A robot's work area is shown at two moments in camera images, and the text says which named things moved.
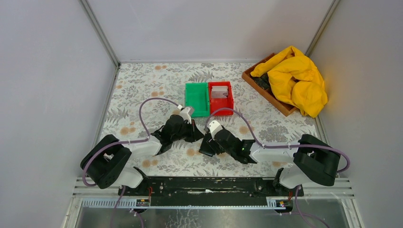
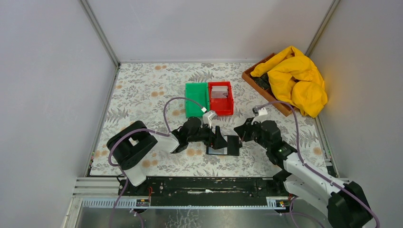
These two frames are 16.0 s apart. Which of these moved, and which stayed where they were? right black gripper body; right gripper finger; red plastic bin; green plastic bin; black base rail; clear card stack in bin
Moved: right black gripper body; right gripper finger
Stayed: clear card stack in bin; black base rail; red plastic bin; green plastic bin
